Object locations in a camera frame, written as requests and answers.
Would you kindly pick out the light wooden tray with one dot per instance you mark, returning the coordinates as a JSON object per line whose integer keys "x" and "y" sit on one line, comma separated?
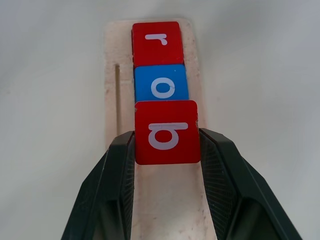
{"x": 172, "y": 195}

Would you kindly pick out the red letter r block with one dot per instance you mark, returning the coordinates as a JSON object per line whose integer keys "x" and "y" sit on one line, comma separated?
{"x": 157, "y": 43}

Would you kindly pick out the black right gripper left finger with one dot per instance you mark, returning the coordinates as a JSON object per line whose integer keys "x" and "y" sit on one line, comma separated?
{"x": 110, "y": 190}

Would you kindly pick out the red letter b block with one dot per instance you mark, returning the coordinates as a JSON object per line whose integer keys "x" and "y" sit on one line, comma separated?
{"x": 167, "y": 132}

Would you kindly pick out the blue letter o block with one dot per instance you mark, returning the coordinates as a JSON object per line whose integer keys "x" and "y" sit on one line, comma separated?
{"x": 160, "y": 82}

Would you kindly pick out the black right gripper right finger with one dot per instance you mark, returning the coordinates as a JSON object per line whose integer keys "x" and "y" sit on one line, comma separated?
{"x": 240, "y": 190}

